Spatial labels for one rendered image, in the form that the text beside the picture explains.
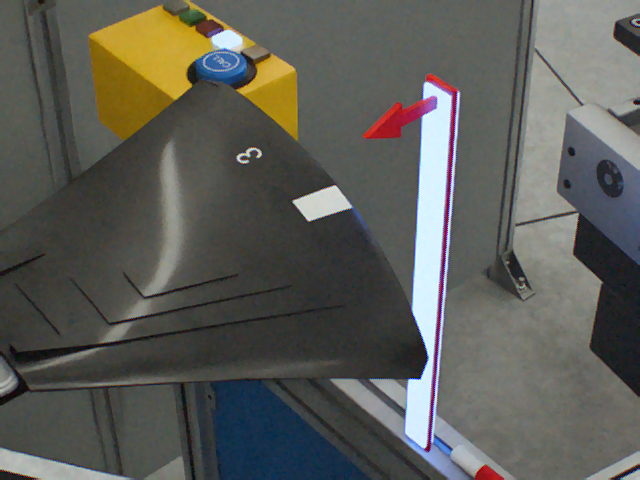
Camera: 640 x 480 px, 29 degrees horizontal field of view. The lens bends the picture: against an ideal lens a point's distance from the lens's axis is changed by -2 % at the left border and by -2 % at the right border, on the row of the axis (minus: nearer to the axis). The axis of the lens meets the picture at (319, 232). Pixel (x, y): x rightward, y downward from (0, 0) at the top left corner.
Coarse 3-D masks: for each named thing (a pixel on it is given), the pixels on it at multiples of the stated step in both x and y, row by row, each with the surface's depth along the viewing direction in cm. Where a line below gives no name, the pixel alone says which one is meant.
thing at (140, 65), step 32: (96, 32) 105; (128, 32) 105; (160, 32) 104; (192, 32) 104; (96, 64) 105; (128, 64) 101; (160, 64) 101; (192, 64) 100; (256, 64) 100; (96, 96) 108; (128, 96) 103; (160, 96) 98; (256, 96) 98; (288, 96) 101; (128, 128) 106; (288, 128) 103
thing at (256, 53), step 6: (246, 48) 101; (252, 48) 101; (258, 48) 101; (264, 48) 101; (240, 54) 101; (246, 54) 101; (252, 54) 100; (258, 54) 100; (264, 54) 101; (270, 54) 101; (252, 60) 100; (258, 60) 100; (264, 60) 101
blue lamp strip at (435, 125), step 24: (432, 120) 78; (432, 144) 79; (432, 168) 80; (432, 192) 81; (432, 216) 83; (432, 240) 84; (432, 264) 85; (432, 288) 86; (432, 312) 87; (432, 336) 89; (408, 384) 94; (408, 408) 96; (408, 432) 97
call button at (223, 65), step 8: (224, 48) 100; (208, 56) 100; (216, 56) 99; (224, 56) 99; (232, 56) 99; (240, 56) 100; (200, 64) 99; (208, 64) 99; (216, 64) 99; (224, 64) 99; (232, 64) 99; (240, 64) 99; (200, 72) 98; (208, 72) 98; (216, 72) 98; (224, 72) 98; (232, 72) 98; (240, 72) 98; (216, 80) 98; (224, 80) 98; (232, 80) 98
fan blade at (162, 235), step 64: (192, 128) 74; (256, 128) 75; (64, 192) 70; (128, 192) 70; (192, 192) 71; (256, 192) 71; (0, 256) 65; (64, 256) 66; (128, 256) 66; (192, 256) 67; (256, 256) 68; (320, 256) 70; (384, 256) 72; (0, 320) 61; (64, 320) 62; (128, 320) 63; (192, 320) 64; (256, 320) 65; (320, 320) 67; (384, 320) 69; (64, 384) 59; (128, 384) 60
